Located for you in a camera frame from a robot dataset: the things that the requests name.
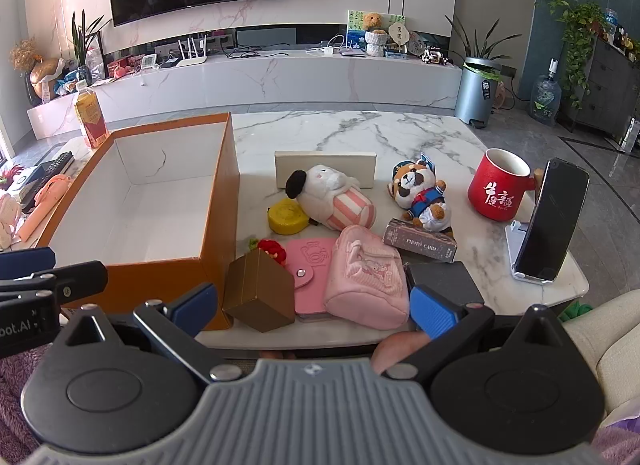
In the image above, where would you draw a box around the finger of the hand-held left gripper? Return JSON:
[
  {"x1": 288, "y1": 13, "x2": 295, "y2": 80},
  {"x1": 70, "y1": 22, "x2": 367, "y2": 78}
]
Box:
[
  {"x1": 0, "y1": 260, "x2": 109, "y2": 307},
  {"x1": 0, "y1": 247, "x2": 57, "y2": 280}
]

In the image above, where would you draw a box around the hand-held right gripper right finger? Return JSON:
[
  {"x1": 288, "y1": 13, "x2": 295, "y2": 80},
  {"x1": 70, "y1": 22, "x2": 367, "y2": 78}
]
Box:
[{"x1": 385, "y1": 285, "x2": 576, "y2": 380}]

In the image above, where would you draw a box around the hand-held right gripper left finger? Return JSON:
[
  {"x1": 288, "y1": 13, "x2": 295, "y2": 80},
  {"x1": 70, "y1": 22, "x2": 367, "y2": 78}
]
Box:
[{"x1": 52, "y1": 282, "x2": 243, "y2": 385}]

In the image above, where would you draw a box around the orange cardboard box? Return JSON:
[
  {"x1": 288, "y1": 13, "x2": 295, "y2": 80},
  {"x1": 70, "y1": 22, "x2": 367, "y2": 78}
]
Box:
[{"x1": 37, "y1": 112, "x2": 241, "y2": 332}]

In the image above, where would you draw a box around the small gold box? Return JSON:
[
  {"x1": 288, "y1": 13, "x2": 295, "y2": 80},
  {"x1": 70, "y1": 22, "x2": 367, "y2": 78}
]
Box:
[{"x1": 222, "y1": 247, "x2": 296, "y2": 333}]

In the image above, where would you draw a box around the white dog plush toy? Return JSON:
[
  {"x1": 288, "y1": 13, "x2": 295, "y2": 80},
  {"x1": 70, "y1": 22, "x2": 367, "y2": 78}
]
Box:
[{"x1": 285, "y1": 165, "x2": 377, "y2": 232}]

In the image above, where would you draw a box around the dark grey box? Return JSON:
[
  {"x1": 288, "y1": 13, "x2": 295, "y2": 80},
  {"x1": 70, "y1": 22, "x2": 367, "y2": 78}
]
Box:
[{"x1": 404, "y1": 261, "x2": 486, "y2": 316}]

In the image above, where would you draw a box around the pale pink plush toy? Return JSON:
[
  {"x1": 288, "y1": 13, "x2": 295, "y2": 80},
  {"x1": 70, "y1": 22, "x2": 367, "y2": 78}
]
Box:
[{"x1": 0, "y1": 192, "x2": 24, "y2": 251}]

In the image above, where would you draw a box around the person's knee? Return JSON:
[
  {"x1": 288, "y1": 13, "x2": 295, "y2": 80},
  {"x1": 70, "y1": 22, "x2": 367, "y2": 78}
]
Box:
[{"x1": 372, "y1": 330, "x2": 432, "y2": 376}]

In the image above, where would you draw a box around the pink handheld fan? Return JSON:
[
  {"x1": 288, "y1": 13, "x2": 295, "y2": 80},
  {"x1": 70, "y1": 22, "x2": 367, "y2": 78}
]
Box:
[{"x1": 20, "y1": 175, "x2": 69, "y2": 242}]

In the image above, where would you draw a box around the brown card box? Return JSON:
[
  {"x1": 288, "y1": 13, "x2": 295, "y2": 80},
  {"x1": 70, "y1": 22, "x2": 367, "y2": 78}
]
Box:
[{"x1": 383, "y1": 218, "x2": 458, "y2": 263}]

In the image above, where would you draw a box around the pink pouch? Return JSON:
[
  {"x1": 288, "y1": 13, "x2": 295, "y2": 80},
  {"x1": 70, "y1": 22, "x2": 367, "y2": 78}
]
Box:
[{"x1": 324, "y1": 225, "x2": 411, "y2": 331}]

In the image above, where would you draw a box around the purple blanket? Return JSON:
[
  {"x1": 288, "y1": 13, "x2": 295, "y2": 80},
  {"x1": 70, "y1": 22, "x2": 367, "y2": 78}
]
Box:
[{"x1": 0, "y1": 345, "x2": 53, "y2": 465}]

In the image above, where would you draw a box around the red flower ornament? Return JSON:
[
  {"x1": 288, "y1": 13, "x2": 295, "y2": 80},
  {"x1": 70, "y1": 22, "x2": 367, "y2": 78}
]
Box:
[{"x1": 248, "y1": 239, "x2": 288, "y2": 266}]

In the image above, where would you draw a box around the black remote control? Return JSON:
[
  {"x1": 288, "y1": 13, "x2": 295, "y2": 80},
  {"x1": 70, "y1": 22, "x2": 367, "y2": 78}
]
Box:
[{"x1": 22, "y1": 151, "x2": 75, "y2": 196}]

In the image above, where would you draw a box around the white phone stand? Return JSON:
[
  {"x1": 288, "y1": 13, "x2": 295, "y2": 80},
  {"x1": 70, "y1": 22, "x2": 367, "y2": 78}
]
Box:
[{"x1": 505, "y1": 222, "x2": 563, "y2": 286}]

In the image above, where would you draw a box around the pink card holder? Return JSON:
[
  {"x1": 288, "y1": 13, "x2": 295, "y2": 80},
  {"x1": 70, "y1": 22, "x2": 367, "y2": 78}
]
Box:
[{"x1": 285, "y1": 237, "x2": 338, "y2": 320}]

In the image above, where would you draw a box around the yellow tape measure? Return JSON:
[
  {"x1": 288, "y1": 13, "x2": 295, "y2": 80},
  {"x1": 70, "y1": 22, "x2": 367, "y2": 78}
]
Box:
[{"x1": 267, "y1": 198, "x2": 313, "y2": 236}]

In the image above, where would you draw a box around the red mug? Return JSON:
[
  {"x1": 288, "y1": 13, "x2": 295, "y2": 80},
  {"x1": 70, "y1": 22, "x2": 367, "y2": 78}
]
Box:
[{"x1": 467, "y1": 147, "x2": 543, "y2": 222}]

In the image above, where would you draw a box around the black smartphone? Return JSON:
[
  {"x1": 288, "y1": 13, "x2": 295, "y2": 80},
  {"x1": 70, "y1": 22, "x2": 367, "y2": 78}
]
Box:
[{"x1": 514, "y1": 157, "x2": 591, "y2": 282}]

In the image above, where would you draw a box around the orange drink bottle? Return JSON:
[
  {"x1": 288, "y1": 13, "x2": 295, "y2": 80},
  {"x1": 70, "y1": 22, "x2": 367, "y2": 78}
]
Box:
[{"x1": 74, "y1": 80, "x2": 110, "y2": 148}]

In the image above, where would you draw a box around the cream flat box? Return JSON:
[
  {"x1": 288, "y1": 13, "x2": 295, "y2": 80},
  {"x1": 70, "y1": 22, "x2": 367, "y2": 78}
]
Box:
[{"x1": 274, "y1": 151, "x2": 377, "y2": 190}]

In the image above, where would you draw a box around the beige sofa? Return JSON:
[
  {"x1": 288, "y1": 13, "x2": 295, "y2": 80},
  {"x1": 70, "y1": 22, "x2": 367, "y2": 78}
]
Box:
[{"x1": 562, "y1": 290, "x2": 640, "y2": 426}]

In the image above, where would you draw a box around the bronze vase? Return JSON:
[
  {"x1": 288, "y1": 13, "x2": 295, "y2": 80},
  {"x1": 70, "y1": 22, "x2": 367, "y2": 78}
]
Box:
[{"x1": 30, "y1": 57, "x2": 67, "y2": 102}]

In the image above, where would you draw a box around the dried flower bunch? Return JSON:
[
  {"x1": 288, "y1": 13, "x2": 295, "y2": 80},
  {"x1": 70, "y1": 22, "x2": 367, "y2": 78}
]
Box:
[{"x1": 10, "y1": 37, "x2": 42, "y2": 72}]

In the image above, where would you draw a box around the grey pedal bin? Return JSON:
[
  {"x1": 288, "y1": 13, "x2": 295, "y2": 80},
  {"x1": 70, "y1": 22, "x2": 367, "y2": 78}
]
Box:
[{"x1": 455, "y1": 56, "x2": 501, "y2": 128}]

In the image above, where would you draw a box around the green orchid plant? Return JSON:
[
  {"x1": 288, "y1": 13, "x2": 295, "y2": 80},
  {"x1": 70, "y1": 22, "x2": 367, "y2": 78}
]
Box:
[{"x1": 70, "y1": 10, "x2": 113, "y2": 86}]

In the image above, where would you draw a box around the white marble tv cabinet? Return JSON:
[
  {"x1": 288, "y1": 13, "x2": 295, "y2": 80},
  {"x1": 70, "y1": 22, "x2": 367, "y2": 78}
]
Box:
[{"x1": 27, "y1": 47, "x2": 463, "y2": 140}]

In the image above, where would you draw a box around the blue water jug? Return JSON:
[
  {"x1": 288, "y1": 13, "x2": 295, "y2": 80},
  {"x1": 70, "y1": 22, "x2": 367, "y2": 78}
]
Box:
[{"x1": 530, "y1": 59, "x2": 563, "y2": 126}]

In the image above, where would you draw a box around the white router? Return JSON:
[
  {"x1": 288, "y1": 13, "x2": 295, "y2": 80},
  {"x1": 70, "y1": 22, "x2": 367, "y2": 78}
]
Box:
[{"x1": 172, "y1": 35, "x2": 208, "y2": 68}]

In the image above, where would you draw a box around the long-leaf potted plant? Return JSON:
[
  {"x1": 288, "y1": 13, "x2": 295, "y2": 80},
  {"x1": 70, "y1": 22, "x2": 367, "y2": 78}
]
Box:
[{"x1": 445, "y1": 15, "x2": 522, "y2": 76}]

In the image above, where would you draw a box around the grey drawer cabinet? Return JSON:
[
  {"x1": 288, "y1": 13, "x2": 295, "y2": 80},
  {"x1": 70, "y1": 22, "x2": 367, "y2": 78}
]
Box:
[{"x1": 562, "y1": 35, "x2": 640, "y2": 142}]

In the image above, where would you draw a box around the round paper fan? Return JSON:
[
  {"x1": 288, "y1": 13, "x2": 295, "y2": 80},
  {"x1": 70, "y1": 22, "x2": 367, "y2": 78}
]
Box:
[{"x1": 387, "y1": 20, "x2": 409, "y2": 58}]

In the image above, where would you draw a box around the brown teddy bear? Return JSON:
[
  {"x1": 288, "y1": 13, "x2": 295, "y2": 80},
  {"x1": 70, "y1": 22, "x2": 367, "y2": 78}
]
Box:
[{"x1": 362, "y1": 12, "x2": 388, "y2": 56}]

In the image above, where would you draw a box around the green painted card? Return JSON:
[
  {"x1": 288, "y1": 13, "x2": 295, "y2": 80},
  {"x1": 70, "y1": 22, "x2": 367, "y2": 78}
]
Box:
[{"x1": 347, "y1": 9, "x2": 406, "y2": 50}]

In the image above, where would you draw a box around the trailing pothos plant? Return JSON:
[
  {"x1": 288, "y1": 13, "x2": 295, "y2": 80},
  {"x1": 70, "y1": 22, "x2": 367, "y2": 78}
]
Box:
[{"x1": 545, "y1": 0, "x2": 608, "y2": 108}]

